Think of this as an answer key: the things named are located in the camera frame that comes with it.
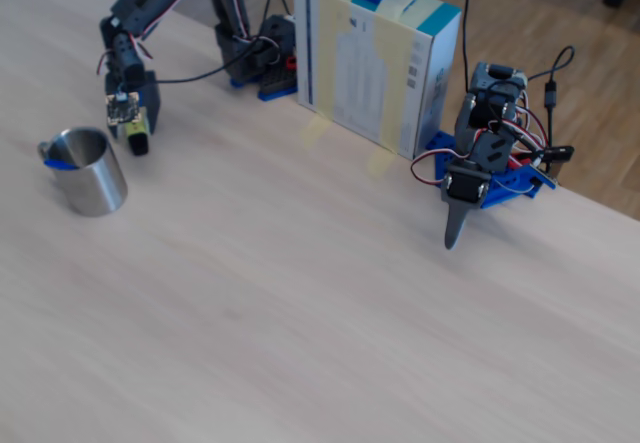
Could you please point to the yellow masking tape strip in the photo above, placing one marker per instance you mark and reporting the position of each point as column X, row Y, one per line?
column 390, row 63
column 327, row 53

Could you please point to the gripper with camera mount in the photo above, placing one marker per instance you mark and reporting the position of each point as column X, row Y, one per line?
column 152, row 105

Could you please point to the silver metal cup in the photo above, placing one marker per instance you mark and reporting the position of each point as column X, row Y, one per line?
column 95, row 183

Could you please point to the blue ballpoint pen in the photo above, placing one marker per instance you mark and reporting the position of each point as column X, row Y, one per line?
column 57, row 164

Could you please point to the small blue arm base plate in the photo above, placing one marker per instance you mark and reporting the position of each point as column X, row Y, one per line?
column 272, row 95

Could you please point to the black power plug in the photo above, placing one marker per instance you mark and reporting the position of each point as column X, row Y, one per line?
column 560, row 153

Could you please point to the blue camera mount bracket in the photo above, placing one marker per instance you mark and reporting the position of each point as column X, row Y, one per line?
column 142, row 99

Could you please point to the dark grey arm without camera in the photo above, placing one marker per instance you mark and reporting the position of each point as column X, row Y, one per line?
column 492, row 108

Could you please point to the gripper without camera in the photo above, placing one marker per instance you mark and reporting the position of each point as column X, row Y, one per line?
column 465, row 186

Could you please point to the yellow highlighter pen black cap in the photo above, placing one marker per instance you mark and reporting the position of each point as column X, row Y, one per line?
column 137, row 130

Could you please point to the small camera circuit board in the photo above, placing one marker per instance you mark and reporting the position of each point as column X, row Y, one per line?
column 122, row 109

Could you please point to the white and teal cardboard box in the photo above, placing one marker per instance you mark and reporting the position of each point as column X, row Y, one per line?
column 360, row 63

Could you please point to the small red plug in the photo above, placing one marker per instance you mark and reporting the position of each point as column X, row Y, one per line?
column 290, row 62

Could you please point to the dark grey arm with camera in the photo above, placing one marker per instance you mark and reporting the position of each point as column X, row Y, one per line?
column 227, row 38

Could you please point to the wide blue arm base plate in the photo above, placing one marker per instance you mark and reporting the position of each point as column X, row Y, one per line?
column 510, row 183

